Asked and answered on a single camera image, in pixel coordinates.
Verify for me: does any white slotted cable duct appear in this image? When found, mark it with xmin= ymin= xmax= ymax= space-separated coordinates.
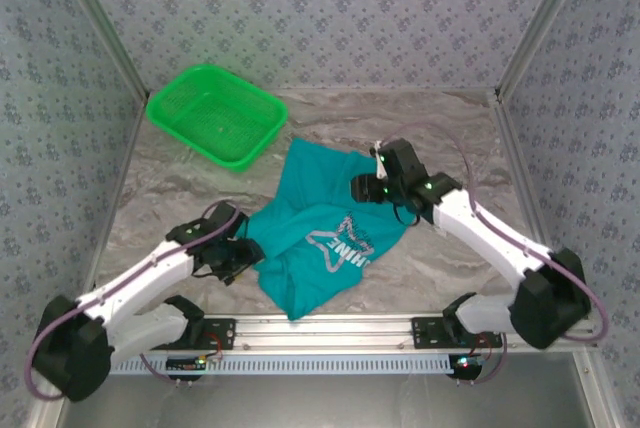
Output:
xmin=109 ymin=353 xmax=456 ymax=376

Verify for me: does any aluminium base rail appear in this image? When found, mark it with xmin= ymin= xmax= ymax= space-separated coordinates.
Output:
xmin=52 ymin=313 xmax=599 ymax=353

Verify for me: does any long purple left arm cable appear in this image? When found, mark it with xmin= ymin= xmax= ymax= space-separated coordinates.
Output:
xmin=24 ymin=200 xmax=242 ymax=402

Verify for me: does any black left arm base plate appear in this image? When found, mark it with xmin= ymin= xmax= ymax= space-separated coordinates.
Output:
xmin=152 ymin=316 xmax=237 ymax=351

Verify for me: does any grey metal panel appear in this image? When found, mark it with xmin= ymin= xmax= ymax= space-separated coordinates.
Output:
xmin=54 ymin=372 xmax=599 ymax=428

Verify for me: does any teal t-shirt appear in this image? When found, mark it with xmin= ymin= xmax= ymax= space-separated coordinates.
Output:
xmin=244 ymin=137 xmax=419 ymax=322

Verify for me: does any short purple cable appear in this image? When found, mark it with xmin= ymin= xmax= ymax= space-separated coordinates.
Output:
xmin=138 ymin=351 xmax=177 ymax=385
xmin=472 ymin=330 xmax=507 ymax=385

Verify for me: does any aluminium frame post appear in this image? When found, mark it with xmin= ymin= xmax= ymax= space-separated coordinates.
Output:
xmin=494 ymin=0 xmax=596 ymax=102
xmin=49 ymin=0 xmax=151 ymax=102

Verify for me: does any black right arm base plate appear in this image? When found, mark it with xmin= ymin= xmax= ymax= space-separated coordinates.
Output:
xmin=410 ymin=316 xmax=503 ymax=350

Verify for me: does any long purple right arm cable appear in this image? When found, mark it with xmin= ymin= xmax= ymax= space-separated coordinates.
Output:
xmin=374 ymin=121 xmax=610 ymax=349

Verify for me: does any long purple arm cable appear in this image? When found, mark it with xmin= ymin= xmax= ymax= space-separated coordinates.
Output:
xmin=374 ymin=121 xmax=610 ymax=349
xmin=24 ymin=200 xmax=242 ymax=402

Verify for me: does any aluminium side rail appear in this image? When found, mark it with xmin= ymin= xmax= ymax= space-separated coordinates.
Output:
xmin=79 ymin=92 xmax=151 ymax=317
xmin=492 ymin=90 xmax=574 ymax=314

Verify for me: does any green plastic basket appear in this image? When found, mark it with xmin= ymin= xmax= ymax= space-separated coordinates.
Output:
xmin=145 ymin=63 xmax=290 ymax=173

